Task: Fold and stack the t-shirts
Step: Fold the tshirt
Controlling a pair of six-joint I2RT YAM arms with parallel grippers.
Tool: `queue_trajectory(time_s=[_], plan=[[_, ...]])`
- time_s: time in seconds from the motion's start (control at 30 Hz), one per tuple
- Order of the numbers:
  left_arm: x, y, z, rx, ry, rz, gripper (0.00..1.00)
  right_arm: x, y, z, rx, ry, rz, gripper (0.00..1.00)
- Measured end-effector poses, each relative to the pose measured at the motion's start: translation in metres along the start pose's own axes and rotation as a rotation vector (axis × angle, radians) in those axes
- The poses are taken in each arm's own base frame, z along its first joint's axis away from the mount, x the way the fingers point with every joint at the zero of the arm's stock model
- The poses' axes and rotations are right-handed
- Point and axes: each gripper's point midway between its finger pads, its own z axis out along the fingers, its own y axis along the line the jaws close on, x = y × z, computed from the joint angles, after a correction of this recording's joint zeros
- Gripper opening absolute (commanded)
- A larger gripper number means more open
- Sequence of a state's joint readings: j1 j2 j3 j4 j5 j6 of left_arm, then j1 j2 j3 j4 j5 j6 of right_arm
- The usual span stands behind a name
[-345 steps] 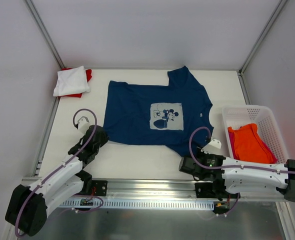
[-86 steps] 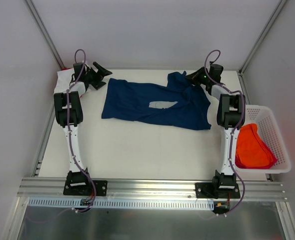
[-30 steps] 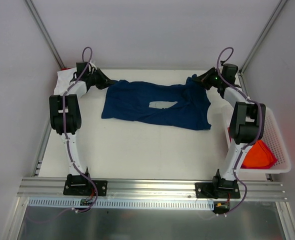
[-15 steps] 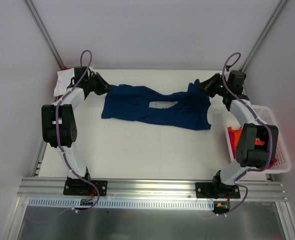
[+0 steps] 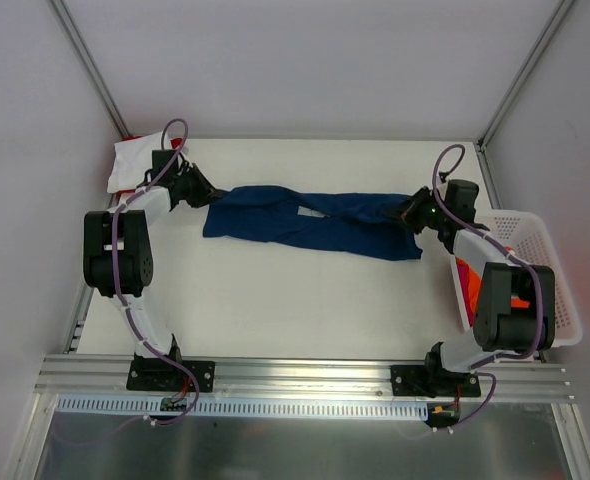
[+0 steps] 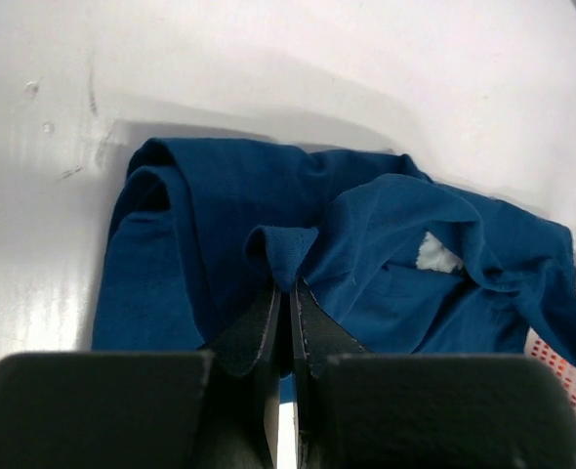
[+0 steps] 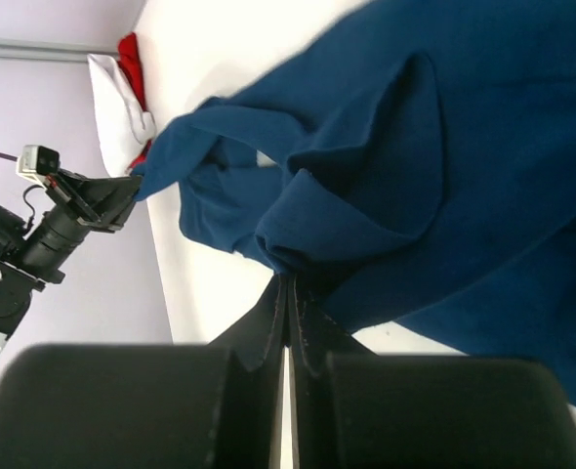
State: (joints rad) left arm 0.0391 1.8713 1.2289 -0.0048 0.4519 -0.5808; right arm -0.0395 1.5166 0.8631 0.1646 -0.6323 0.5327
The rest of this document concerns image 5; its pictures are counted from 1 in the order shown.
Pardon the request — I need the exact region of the blue printed t shirt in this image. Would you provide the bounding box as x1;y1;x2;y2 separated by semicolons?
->
202;185;422;261

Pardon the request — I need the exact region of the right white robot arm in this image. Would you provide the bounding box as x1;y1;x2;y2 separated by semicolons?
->
385;180;555;398

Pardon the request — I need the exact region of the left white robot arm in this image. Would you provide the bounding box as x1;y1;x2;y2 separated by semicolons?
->
83;148;225;394

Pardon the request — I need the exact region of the folded red t shirt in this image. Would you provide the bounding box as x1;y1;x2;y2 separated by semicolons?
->
112;134;184;198

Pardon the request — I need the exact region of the folded white t shirt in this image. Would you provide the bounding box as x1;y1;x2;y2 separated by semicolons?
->
105;130;176;195

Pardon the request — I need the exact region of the orange t shirt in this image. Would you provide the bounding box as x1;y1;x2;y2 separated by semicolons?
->
456;257;532;313

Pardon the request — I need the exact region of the white plastic basket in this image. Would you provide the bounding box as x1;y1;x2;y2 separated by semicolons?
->
476;209;584;348

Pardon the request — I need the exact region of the right aluminium frame post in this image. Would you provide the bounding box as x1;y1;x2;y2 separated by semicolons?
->
477;0;577;154

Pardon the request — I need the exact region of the aluminium frame post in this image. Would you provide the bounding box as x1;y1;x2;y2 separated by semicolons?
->
47;0;131;138
477;0;577;154

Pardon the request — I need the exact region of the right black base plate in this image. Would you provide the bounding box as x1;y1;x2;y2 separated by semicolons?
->
390;365;481;398

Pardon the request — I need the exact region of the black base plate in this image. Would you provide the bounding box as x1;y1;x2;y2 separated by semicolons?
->
390;365;481;398
126;356;215;393

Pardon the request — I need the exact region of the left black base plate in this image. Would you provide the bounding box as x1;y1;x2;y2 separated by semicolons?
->
126;356;215;393

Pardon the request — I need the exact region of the aluminium mounting rail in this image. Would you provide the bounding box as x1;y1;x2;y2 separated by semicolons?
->
34;354;577;404

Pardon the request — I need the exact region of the white slotted cable duct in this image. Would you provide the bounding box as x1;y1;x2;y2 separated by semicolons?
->
54;394;429;422

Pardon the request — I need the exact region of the left aluminium frame post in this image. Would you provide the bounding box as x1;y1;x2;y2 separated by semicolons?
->
47;0;131;138

